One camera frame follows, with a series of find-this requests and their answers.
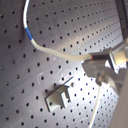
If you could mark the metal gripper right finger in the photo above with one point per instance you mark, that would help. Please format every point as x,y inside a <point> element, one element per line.
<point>115,56</point>

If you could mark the black strip at table edge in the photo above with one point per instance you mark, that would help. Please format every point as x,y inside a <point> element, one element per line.
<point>122,16</point>

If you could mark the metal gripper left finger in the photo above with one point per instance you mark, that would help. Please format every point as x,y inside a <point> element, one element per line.
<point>101,73</point>

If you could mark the grey cable routing clip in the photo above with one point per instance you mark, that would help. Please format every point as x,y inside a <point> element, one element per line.
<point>60,97</point>

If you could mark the white braided cable blue band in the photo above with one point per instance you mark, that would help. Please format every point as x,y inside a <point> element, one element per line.
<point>48,50</point>

